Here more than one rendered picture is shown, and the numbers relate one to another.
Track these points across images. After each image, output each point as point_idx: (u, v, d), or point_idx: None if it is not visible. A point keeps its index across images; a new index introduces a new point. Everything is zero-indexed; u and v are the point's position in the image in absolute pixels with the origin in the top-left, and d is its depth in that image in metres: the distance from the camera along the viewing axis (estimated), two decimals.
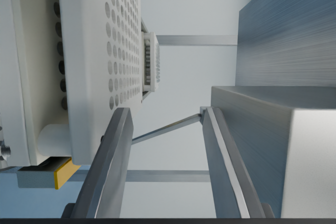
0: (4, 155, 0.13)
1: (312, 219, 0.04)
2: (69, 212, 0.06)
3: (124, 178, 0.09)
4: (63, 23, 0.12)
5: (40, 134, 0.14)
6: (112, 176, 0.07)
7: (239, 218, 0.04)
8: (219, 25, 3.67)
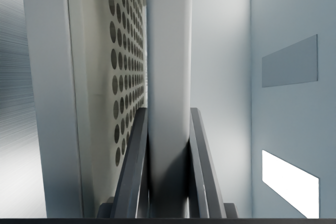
0: None
1: (312, 219, 0.04)
2: (104, 212, 0.06)
3: (148, 178, 0.09)
4: (153, 65, 0.07)
5: None
6: (143, 176, 0.07)
7: (239, 218, 0.04)
8: None
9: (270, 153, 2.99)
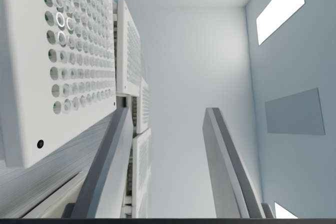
0: None
1: (312, 219, 0.04)
2: (69, 212, 0.06)
3: (124, 178, 0.09)
4: None
5: None
6: (112, 176, 0.07)
7: (239, 218, 0.04)
8: None
9: (284, 208, 2.72)
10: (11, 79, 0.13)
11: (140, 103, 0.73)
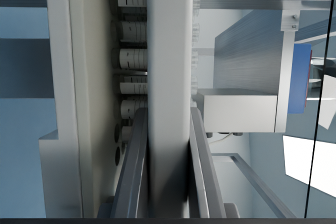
0: None
1: (312, 219, 0.04)
2: (104, 212, 0.06)
3: (148, 178, 0.09)
4: None
5: None
6: (143, 176, 0.07)
7: (239, 218, 0.04)
8: (211, 31, 4.04)
9: None
10: (181, 137, 0.08)
11: None
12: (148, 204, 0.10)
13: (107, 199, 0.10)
